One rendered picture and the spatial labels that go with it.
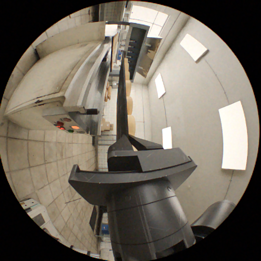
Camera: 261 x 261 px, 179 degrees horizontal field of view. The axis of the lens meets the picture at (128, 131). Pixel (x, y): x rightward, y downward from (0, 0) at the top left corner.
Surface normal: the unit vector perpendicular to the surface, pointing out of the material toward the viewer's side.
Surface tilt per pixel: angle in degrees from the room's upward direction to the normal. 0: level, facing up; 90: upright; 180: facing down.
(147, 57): 115
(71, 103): 90
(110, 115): 90
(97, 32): 90
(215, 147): 180
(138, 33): 90
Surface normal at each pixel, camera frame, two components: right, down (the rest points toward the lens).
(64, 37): 0.04, 0.96
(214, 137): -0.99, -0.02
